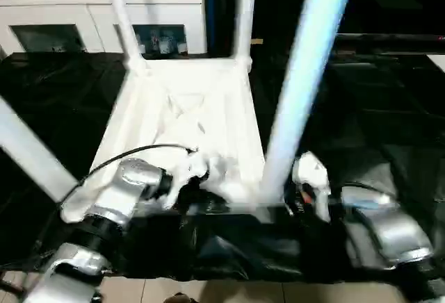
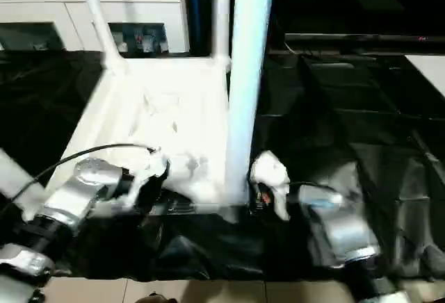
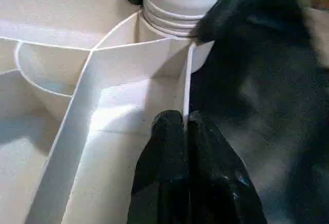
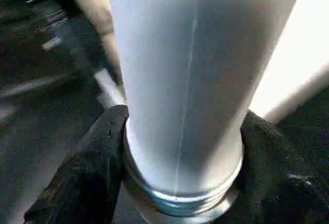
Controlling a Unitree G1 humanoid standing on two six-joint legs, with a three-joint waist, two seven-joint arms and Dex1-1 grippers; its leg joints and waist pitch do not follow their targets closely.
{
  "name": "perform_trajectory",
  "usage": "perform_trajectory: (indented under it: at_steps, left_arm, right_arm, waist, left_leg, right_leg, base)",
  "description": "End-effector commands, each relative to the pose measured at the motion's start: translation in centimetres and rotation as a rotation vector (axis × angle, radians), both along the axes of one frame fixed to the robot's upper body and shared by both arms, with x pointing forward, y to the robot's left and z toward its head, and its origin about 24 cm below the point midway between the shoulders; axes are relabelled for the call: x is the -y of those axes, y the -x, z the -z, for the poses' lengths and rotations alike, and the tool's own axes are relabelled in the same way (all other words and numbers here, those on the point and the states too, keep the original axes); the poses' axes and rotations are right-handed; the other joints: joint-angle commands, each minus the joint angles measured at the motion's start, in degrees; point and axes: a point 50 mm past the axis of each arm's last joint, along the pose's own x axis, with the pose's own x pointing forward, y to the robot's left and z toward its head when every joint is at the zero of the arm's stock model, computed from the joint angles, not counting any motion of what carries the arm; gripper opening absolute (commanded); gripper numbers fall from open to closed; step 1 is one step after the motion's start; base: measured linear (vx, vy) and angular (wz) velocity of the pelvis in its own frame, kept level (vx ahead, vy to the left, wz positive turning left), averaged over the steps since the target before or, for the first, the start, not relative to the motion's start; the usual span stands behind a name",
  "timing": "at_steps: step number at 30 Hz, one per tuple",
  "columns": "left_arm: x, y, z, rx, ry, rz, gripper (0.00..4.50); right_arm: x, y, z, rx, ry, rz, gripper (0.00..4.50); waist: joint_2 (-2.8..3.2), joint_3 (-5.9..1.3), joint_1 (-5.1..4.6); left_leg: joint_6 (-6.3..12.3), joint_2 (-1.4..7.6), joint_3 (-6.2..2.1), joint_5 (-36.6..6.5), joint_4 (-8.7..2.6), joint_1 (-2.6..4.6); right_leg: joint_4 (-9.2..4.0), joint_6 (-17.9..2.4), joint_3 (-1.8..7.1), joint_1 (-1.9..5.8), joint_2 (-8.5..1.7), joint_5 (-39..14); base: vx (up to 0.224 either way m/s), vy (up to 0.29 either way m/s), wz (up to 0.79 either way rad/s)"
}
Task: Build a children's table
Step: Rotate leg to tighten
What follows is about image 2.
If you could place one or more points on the white plastic table top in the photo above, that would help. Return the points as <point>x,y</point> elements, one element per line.
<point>160,108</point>

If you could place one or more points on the white plastic table leg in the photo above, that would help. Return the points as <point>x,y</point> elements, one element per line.
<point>247,53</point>
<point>15,178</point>
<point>221,11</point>
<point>94,11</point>

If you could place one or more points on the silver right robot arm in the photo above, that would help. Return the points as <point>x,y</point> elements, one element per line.
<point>341,226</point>

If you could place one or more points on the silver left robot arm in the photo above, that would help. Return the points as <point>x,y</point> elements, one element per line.
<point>76,192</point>

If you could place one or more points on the black plastic table mat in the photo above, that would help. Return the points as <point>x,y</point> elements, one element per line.
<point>361,143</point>

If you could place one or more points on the black flat bar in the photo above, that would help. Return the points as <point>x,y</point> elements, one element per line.
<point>361,39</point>

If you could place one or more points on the white flat board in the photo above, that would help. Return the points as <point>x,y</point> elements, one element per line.
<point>427,70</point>

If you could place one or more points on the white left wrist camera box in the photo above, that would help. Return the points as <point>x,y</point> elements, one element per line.
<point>149,164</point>

